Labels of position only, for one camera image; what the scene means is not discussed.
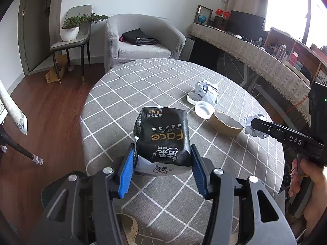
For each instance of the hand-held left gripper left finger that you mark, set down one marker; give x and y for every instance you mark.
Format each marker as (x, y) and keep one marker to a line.
(126, 176)

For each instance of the small red flags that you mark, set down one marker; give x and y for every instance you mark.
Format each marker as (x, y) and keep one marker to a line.
(222, 12)

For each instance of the dark picture frame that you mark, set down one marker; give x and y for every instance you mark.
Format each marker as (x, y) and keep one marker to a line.
(207, 11)

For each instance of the white paper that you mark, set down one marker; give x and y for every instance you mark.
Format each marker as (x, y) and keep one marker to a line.
(249, 123)

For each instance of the black chair leg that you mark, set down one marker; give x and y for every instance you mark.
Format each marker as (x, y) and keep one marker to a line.
(18, 146)

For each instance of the beige fringed desk cloth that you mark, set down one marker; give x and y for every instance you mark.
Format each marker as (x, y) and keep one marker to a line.
(255, 53)

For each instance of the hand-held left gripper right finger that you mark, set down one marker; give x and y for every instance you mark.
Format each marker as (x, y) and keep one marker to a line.
(200, 176)

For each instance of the grey dining chair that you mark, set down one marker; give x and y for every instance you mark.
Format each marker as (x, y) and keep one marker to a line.
(84, 34)

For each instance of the white plastic bag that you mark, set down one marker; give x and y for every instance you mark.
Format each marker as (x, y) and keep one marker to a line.
(207, 91)

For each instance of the black monitor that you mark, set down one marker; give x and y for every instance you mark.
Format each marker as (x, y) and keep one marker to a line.
(245, 24)

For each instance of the cardboard box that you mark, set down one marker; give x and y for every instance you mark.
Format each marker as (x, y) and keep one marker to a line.
(55, 74)

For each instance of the white round lid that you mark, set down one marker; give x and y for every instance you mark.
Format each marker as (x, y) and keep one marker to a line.
(193, 97)
(204, 109)

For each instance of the person's right forearm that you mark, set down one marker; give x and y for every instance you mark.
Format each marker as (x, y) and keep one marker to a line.
(319, 220)

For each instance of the wooden desk shelf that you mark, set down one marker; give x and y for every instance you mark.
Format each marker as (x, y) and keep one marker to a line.
(301, 53)

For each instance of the person's right hand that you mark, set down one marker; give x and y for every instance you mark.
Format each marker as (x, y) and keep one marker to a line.
(319, 186)

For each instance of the potted plant white pot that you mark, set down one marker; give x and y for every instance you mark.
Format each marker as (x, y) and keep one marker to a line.
(69, 33)

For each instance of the window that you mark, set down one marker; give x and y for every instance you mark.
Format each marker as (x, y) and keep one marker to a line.
(288, 5)

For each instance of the grey door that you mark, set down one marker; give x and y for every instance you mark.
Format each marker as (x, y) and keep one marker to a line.
(35, 25)

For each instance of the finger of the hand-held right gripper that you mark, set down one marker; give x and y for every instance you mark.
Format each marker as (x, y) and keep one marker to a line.
(268, 129)

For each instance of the black bag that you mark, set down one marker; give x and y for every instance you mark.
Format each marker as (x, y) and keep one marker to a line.
(139, 37)

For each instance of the black tissue packet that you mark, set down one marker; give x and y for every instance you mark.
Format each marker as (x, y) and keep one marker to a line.
(163, 137)

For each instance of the small blue globe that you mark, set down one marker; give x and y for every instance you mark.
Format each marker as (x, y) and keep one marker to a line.
(201, 19)

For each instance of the white patterned table cloth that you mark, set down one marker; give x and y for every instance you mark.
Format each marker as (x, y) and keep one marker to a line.
(14, 109)

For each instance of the white computer mouse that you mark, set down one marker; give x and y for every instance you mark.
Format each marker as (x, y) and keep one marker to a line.
(238, 37)

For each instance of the grey armchair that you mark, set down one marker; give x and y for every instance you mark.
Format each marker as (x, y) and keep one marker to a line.
(112, 38)

